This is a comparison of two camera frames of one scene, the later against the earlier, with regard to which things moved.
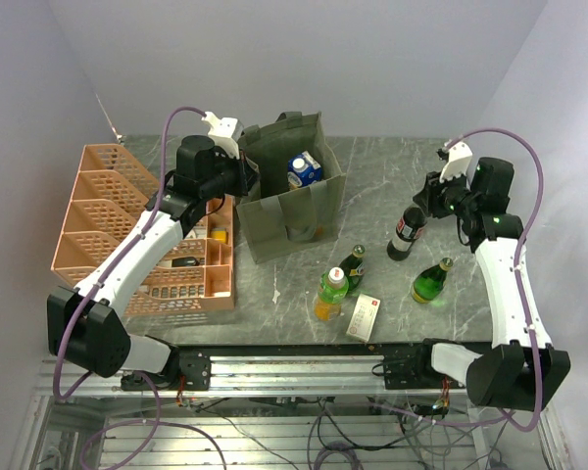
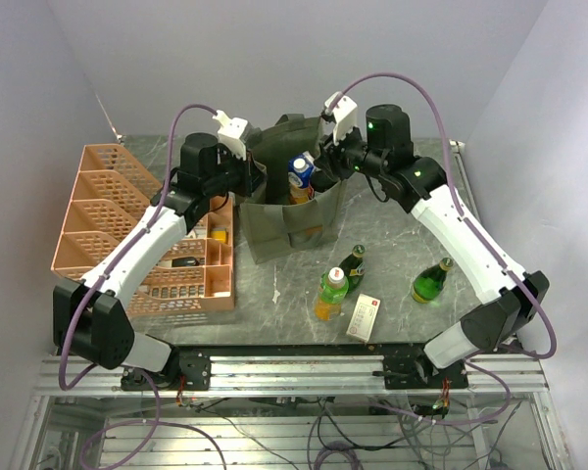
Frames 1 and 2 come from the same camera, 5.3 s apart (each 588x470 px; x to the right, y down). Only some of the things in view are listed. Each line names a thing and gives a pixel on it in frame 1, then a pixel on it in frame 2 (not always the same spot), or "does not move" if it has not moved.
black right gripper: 429,197 → 330,157
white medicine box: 363,317 does not move
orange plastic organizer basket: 111,200 does not move
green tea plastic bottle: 332,290 does not move
